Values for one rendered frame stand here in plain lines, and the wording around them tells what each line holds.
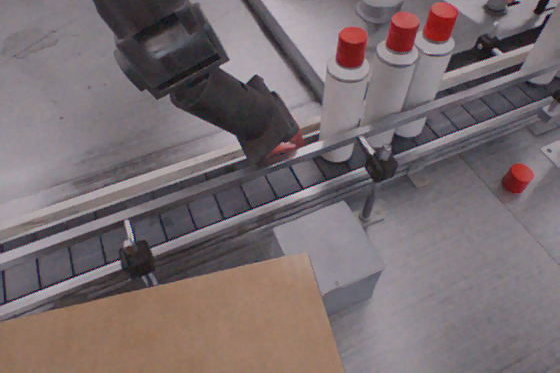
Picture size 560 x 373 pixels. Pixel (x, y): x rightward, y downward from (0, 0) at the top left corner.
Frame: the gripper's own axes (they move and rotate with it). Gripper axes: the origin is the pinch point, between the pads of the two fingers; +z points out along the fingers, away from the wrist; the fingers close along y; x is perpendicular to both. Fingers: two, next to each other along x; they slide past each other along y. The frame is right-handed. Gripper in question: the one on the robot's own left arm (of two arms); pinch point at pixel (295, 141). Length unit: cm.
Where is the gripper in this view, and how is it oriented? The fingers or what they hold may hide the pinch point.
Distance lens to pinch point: 58.0
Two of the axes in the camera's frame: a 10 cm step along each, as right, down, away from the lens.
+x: -7.1, 6.3, 3.1
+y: -4.1, -7.3, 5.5
